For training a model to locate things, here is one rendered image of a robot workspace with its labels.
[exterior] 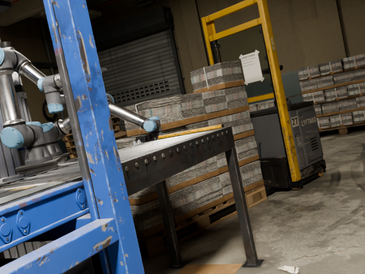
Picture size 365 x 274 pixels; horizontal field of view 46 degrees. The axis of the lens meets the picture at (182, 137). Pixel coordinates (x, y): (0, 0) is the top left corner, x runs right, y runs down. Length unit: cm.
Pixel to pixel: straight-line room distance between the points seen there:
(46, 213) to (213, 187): 245
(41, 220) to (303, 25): 888
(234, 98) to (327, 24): 591
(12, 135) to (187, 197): 146
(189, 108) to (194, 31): 709
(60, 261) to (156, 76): 1002
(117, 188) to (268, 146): 337
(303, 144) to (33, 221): 355
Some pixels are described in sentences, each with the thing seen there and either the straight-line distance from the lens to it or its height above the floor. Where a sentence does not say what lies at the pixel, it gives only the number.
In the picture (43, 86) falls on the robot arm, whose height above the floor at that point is 120.
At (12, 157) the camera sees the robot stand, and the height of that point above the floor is 87.
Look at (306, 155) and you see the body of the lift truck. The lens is 442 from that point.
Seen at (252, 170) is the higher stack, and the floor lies 30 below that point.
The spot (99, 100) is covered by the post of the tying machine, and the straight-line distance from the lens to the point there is 113.
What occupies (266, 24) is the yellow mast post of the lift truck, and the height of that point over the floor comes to 157.
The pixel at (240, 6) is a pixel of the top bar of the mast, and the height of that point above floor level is 181.
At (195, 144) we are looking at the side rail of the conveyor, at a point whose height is 77.
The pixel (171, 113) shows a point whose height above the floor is 94.
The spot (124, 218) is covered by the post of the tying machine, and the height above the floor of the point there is 69.
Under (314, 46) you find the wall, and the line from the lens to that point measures 963.
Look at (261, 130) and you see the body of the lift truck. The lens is 442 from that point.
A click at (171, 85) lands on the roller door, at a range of 1069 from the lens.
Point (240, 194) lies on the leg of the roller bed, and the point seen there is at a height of 42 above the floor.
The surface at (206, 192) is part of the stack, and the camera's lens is 344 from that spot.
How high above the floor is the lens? 92
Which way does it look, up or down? 3 degrees down
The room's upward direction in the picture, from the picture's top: 12 degrees counter-clockwise
